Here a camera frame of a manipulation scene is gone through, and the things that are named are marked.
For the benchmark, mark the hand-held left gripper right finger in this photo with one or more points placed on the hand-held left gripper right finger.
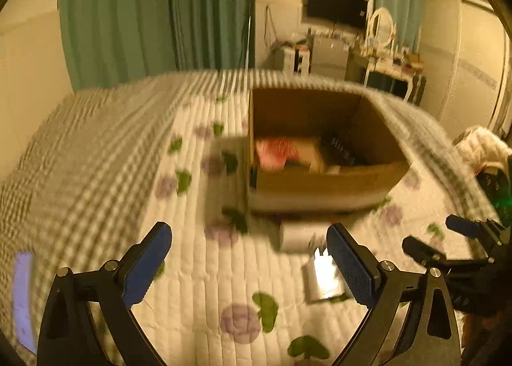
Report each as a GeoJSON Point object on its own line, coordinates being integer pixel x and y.
{"type": "Point", "coordinates": [352, 270]}

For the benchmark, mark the white oval mirror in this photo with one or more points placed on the white oval mirror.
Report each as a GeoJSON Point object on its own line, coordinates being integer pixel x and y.
{"type": "Point", "coordinates": [380, 28]}

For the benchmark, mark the grey checked blanket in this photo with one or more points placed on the grey checked blanket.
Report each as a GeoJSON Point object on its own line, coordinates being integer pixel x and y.
{"type": "Point", "coordinates": [92, 166]}

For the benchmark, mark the white wardrobe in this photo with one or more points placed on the white wardrobe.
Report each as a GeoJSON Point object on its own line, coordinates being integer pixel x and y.
{"type": "Point", "coordinates": [464, 62]}

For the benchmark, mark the pink packet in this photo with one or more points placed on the pink packet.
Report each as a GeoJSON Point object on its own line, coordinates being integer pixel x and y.
{"type": "Point", "coordinates": [274, 152]}

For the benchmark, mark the white dressing table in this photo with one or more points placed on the white dressing table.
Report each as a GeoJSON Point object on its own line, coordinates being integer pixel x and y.
{"type": "Point", "coordinates": [394, 68]}

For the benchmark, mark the white storage unit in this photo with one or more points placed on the white storage unit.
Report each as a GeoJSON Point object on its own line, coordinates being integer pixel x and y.
{"type": "Point", "coordinates": [294, 60]}

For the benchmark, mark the pale purple glowing object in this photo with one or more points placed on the pale purple glowing object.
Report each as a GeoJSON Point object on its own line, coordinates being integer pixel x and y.
{"type": "Point", "coordinates": [23, 302]}

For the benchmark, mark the white cloth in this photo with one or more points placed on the white cloth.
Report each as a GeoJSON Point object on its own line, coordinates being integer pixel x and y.
{"type": "Point", "coordinates": [484, 146]}

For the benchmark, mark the black printed box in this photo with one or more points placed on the black printed box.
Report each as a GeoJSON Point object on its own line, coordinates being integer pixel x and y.
{"type": "Point", "coordinates": [340, 148]}

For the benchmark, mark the white cylindrical roll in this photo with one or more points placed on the white cylindrical roll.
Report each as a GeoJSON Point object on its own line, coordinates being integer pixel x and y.
{"type": "Point", "coordinates": [298, 236]}

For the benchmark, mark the cardboard box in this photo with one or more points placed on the cardboard box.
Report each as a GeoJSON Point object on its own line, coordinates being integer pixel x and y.
{"type": "Point", "coordinates": [320, 190]}

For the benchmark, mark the white floral quilt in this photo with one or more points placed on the white floral quilt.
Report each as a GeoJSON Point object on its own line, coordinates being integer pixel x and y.
{"type": "Point", "coordinates": [208, 270]}

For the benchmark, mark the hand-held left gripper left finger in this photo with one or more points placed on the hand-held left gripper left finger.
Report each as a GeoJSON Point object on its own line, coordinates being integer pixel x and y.
{"type": "Point", "coordinates": [146, 268]}

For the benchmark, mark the black wall television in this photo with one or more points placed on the black wall television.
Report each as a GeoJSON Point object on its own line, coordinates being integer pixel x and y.
{"type": "Point", "coordinates": [336, 8]}

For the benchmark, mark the tan carton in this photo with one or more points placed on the tan carton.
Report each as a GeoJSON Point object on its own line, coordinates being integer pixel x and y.
{"type": "Point", "coordinates": [310, 154]}

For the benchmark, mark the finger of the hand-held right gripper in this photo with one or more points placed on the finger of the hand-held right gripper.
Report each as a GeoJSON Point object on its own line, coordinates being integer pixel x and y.
{"type": "Point", "coordinates": [420, 248]}
{"type": "Point", "coordinates": [460, 225]}

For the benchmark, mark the grey cabinet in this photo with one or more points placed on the grey cabinet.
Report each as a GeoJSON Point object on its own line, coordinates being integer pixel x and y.
{"type": "Point", "coordinates": [330, 56]}

